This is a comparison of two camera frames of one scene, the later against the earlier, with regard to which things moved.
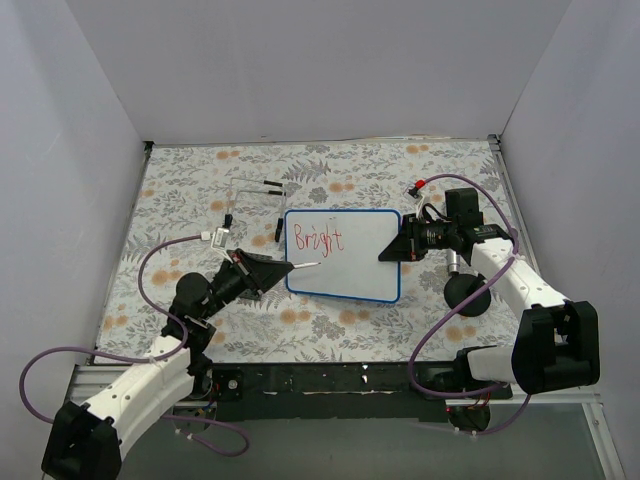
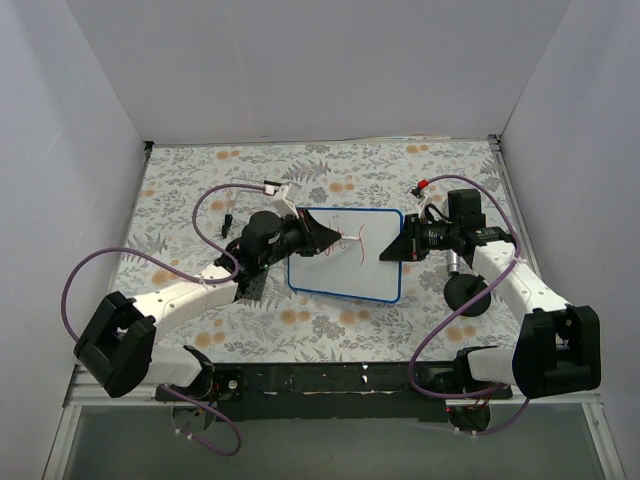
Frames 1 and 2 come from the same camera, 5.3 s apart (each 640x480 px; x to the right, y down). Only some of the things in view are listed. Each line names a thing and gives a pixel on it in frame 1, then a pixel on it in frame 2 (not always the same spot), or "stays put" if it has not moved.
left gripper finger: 264,273 -> 323,237
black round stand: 460,286 stays put
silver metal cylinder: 454,267 stays put
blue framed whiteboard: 347,244 stays put
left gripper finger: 254,263 -> 317,229
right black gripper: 411,238 stays put
